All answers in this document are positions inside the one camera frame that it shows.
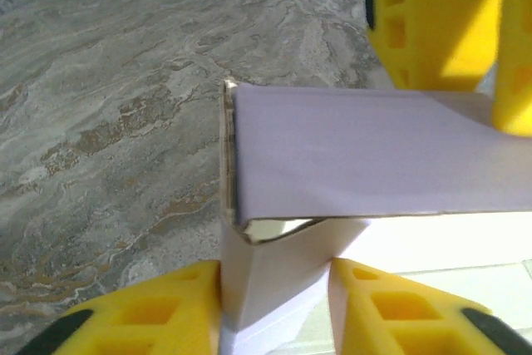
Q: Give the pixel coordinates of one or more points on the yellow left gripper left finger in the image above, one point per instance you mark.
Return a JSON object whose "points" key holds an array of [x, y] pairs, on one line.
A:
{"points": [[158, 317]]}

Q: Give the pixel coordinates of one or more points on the white and lilac paper box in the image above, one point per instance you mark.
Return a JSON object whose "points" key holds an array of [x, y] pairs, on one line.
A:
{"points": [[332, 155]]}

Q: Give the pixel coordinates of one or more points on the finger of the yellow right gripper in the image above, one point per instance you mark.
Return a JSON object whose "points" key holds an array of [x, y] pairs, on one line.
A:
{"points": [[517, 39], [440, 18]]}

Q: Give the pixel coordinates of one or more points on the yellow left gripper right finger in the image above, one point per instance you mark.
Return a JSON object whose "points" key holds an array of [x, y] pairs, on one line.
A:
{"points": [[407, 317]]}

